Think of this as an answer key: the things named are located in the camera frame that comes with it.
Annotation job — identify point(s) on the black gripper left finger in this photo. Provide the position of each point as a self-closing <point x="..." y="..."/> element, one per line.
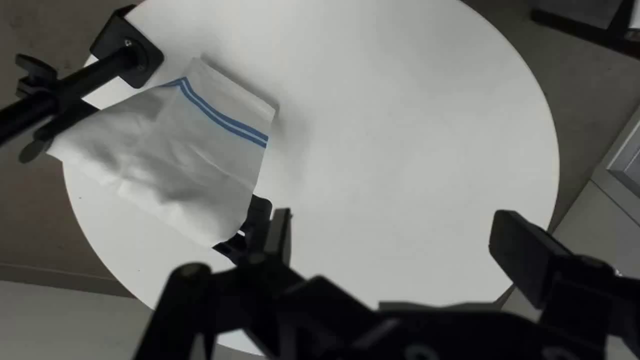
<point x="270" y="241"/>

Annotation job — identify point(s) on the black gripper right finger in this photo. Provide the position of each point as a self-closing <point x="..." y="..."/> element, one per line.
<point x="533" y="261"/>

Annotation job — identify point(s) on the black metal stand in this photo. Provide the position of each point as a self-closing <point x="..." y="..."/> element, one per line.
<point x="80" y="80"/>

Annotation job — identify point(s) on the dark furniture piece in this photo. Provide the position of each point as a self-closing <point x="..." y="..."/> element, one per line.
<point x="586" y="20"/>

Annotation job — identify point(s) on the white towel with blue stripes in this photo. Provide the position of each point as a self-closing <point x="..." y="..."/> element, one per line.
<point x="166" y="153"/>

